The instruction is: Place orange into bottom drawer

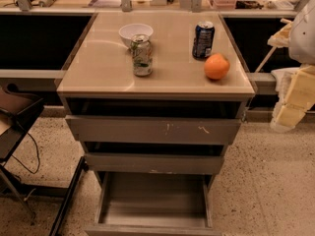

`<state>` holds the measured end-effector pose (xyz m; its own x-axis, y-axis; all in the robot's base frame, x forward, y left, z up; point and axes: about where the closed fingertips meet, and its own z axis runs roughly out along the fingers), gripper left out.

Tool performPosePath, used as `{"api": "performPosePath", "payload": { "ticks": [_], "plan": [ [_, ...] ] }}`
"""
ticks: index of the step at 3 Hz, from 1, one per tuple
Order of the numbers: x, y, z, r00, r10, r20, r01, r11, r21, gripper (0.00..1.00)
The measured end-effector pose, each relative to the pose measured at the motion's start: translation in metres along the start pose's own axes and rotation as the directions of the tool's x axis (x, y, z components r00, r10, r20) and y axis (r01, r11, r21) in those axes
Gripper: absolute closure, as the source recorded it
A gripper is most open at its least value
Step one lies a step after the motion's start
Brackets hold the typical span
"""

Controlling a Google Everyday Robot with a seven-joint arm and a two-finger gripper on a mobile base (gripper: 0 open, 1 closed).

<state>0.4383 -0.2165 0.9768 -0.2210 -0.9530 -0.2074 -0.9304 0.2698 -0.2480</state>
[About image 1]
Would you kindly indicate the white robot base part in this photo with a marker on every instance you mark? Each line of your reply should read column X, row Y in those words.
column 283, row 77

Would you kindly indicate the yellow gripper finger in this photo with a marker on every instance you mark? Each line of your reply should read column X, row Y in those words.
column 281, row 38
column 295, row 101

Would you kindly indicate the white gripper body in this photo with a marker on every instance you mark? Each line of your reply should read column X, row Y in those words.
column 303, row 36

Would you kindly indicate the blue soda can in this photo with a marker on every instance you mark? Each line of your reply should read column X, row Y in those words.
column 203, row 40

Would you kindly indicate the grey drawer cabinet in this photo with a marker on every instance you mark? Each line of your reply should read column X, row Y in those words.
column 100, row 80

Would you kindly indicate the bottom grey open drawer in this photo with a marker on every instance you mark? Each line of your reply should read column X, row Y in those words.
column 143, row 204

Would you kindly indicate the top grey drawer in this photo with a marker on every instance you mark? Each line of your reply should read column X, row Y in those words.
column 153, row 130

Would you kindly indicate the orange fruit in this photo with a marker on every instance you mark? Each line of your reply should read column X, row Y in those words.
column 216, row 66

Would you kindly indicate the black table leg bar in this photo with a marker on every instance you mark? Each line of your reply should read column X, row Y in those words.
column 67, row 198

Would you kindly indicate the dark chair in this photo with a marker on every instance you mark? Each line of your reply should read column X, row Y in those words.
column 19, row 110

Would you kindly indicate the white stick with tip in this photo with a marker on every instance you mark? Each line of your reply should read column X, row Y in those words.
column 270, row 53

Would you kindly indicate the white bowl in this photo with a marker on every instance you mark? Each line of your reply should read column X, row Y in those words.
column 128, row 31

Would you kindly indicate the middle grey drawer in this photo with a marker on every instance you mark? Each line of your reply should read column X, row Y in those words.
column 154, row 163

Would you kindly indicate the green white soda can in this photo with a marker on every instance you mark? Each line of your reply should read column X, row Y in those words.
column 142, row 59

